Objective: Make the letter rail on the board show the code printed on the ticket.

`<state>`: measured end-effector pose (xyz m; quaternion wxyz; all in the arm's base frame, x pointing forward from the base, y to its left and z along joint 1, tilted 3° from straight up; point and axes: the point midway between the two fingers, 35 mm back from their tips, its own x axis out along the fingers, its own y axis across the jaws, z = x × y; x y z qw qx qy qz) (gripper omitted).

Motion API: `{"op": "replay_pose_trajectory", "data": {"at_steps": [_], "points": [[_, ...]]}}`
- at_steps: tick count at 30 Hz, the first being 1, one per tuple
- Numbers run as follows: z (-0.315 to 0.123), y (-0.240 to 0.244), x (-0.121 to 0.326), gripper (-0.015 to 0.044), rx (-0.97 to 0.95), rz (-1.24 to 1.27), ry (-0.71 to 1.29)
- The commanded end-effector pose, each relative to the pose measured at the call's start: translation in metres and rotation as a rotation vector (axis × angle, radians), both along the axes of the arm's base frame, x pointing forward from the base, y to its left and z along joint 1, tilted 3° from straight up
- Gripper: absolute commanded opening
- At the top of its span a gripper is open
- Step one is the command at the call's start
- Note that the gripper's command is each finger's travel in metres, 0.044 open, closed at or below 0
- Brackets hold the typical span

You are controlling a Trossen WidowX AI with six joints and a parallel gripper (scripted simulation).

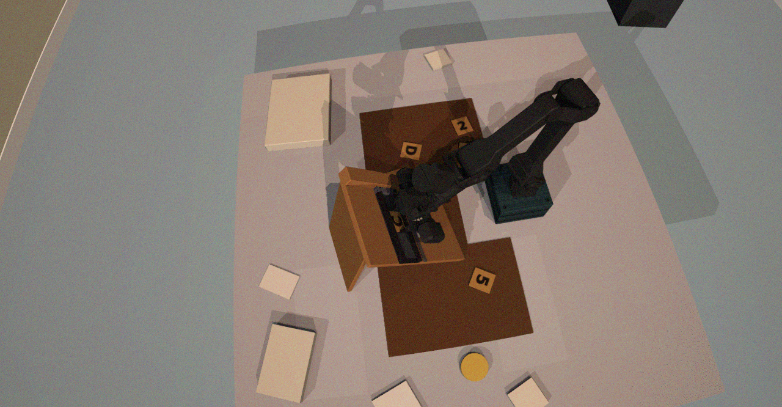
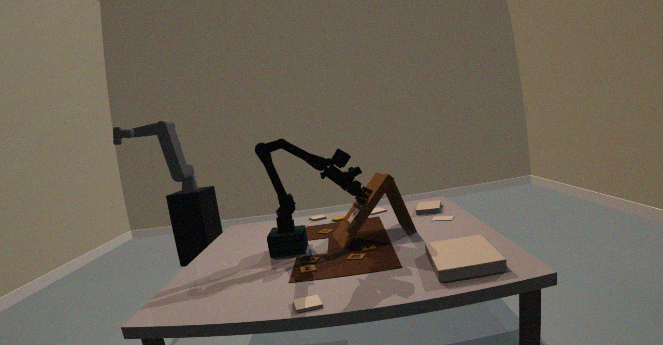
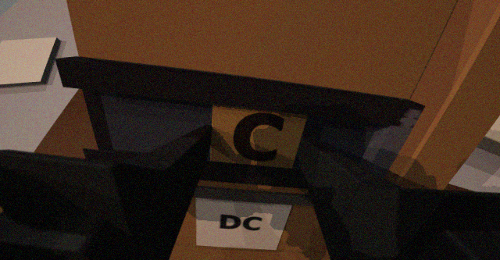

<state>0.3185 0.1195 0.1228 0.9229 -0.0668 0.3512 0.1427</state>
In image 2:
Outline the white paper ticket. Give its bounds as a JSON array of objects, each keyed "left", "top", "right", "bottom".
[{"left": 348, "top": 207, "right": 360, "bottom": 223}]

